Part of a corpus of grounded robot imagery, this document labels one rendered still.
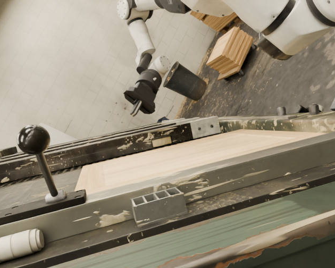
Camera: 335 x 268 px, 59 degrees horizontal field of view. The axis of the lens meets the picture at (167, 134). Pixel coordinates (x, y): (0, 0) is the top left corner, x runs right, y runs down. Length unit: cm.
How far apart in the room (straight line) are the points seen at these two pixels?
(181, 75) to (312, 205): 484
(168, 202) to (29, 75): 572
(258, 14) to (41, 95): 559
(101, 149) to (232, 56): 297
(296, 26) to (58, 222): 44
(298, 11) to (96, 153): 87
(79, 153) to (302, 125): 77
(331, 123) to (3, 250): 65
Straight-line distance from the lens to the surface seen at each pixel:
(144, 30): 124
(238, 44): 399
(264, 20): 49
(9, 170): 121
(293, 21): 50
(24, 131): 39
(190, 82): 510
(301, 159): 53
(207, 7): 88
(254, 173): 49
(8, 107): 602
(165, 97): 609
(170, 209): 41
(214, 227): 24
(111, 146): 116
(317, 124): 77
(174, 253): 21
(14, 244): 42
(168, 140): 119
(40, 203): 46
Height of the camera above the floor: 135
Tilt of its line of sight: 13 degrees down
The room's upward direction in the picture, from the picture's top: 62 degrees counter-clockwise
